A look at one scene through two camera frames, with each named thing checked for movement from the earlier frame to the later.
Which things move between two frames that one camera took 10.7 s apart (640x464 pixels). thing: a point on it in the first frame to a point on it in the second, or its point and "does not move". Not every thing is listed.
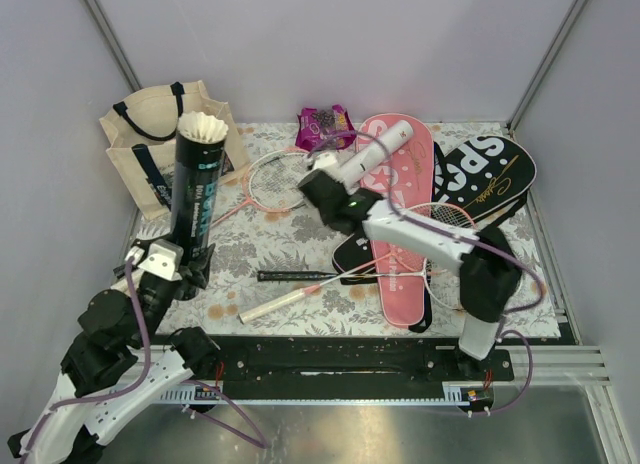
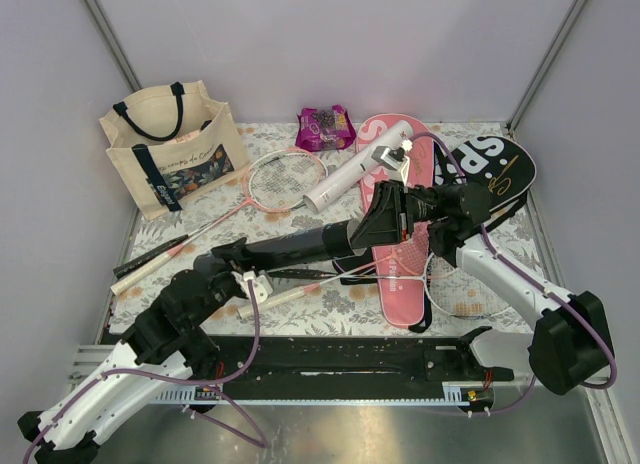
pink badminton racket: x=391 y=233 does not move
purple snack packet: x=321 y=129 does not move
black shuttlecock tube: x=197 y=193 to x=328 y=242
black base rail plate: x=349 y=366 does not move
